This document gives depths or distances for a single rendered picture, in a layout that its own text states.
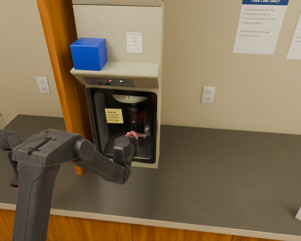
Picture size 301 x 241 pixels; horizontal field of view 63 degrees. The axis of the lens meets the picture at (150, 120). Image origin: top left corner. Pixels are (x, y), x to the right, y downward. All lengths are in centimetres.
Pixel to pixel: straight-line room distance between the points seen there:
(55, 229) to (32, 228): 88
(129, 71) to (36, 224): 58
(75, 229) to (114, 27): 95
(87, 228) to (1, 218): 44
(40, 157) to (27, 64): 127
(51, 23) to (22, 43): 74
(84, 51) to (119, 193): 65
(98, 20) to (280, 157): 116
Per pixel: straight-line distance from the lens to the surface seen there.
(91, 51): 90
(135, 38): 96
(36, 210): 52
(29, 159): 50
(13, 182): 102
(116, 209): 115
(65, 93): 104
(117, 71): 91
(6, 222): 152
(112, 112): 110
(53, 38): 97
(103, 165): 73
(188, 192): 121
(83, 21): 100
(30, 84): 178
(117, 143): 89
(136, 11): 94
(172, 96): 153
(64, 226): 136
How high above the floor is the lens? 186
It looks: 34 degrees down
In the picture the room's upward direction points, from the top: straight up
